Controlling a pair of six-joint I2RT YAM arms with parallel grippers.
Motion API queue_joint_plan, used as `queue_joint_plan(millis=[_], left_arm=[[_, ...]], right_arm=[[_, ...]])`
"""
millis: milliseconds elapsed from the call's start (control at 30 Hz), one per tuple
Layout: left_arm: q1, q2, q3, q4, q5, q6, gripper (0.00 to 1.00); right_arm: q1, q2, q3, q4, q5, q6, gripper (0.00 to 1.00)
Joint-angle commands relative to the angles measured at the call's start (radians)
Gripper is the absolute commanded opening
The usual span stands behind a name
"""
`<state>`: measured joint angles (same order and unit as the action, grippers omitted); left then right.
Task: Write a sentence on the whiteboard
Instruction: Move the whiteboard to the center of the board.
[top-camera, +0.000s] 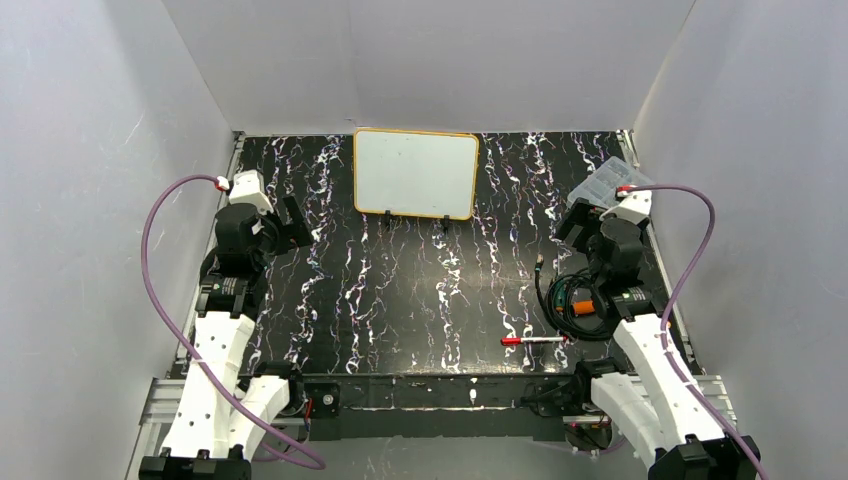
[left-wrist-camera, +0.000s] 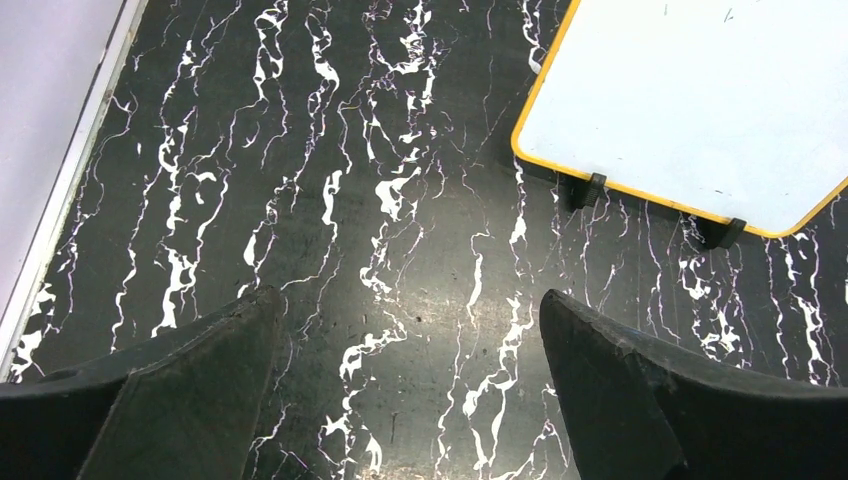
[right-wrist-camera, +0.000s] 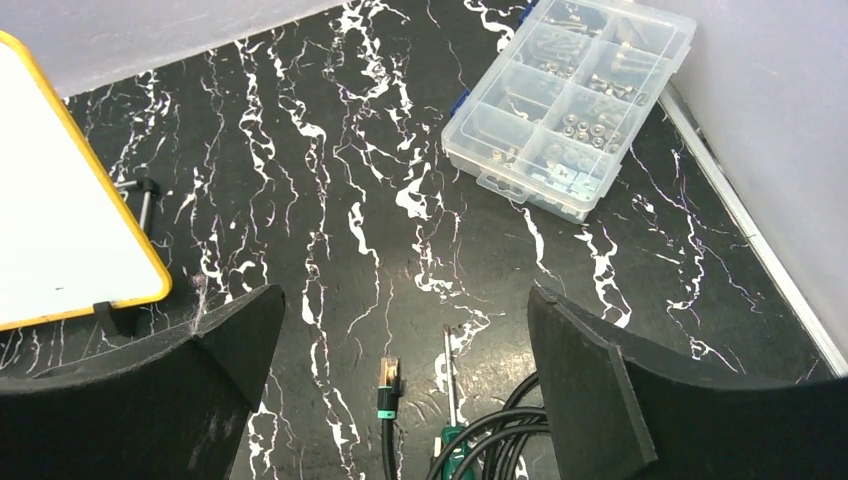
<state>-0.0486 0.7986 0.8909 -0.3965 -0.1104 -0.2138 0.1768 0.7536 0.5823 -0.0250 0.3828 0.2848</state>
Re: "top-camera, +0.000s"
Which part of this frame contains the yellow framed whiteboard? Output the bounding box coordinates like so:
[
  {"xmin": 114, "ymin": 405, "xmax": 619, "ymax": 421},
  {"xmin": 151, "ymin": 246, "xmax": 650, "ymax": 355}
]
[{"xmin": 353, "ymin": 128, "xmax": 480, "ymax": 221}]

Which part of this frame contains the red white marker pen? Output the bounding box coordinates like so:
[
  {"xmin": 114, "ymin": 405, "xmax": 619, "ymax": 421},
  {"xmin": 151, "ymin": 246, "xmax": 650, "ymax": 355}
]
[{"xmin": 500, "ymin": 335, "xmax": 569, "ymax": 347}]

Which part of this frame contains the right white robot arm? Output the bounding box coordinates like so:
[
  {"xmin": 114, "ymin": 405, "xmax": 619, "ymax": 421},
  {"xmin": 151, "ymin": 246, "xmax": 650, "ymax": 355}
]
[{"xmin": 557, "ymin": 191, "xmax": 760, "ymax": 479}]

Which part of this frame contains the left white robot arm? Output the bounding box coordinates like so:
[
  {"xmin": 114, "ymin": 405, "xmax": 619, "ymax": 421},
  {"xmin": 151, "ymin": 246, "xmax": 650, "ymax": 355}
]
[{"xmin": 138, "ymin": 191, "xmax": 326, "ymax": 479}]

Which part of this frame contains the clear plastic compartment box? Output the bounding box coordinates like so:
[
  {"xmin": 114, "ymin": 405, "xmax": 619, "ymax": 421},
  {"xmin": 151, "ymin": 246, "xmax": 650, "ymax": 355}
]
[{"xmin": 566, "ymin": 157, "xmax": 654, "ymax": 208}]

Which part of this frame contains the orange green sensor plug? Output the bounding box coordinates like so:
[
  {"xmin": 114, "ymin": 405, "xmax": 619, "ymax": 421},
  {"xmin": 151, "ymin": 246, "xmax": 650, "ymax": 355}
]
[{"xmin": 553, "ymin": 285, "xmax": 595, "ymax": 317}]

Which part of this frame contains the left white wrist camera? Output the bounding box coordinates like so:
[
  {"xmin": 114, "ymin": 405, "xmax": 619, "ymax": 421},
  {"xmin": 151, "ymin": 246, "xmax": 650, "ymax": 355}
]
[{"xmin": 228, "ymin": 170, "xmax": 273, "ymax": 215}]

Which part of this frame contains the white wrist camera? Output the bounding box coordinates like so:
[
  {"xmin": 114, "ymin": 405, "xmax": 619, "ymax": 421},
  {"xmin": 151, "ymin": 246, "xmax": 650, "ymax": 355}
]
[
  {"xmin": 600, "ymin": 190, "xmax": 653, "ymax": 225},
  {"xmin": 228, "ymin": 170, "xmax": 273, "ymax": 215}
]

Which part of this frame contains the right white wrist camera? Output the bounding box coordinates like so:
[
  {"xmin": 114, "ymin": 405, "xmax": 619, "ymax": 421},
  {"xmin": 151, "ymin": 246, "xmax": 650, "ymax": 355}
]
[{"xmin": 600, "ymin": 190, "xmax": 653, "ymax": 225}]

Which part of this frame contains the coiled black cable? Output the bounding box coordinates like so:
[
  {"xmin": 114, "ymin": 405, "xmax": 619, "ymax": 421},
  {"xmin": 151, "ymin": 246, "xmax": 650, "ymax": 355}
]
[{"xmin": 533, "ymin": 254, "xmax": 617, "ymax": 343}]

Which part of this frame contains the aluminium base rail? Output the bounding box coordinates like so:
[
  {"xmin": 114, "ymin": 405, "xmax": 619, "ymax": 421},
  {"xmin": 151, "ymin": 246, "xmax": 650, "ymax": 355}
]
[{"xmin": 128, "ymin": 367, "xmax": 740, "ymax": 479}]

